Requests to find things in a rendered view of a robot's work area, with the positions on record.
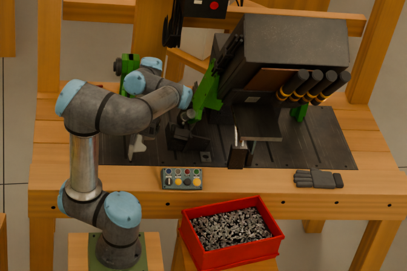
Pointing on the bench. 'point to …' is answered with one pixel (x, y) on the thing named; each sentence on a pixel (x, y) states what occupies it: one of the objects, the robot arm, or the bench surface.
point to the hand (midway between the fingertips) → (134, 153)
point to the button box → (181, 178)
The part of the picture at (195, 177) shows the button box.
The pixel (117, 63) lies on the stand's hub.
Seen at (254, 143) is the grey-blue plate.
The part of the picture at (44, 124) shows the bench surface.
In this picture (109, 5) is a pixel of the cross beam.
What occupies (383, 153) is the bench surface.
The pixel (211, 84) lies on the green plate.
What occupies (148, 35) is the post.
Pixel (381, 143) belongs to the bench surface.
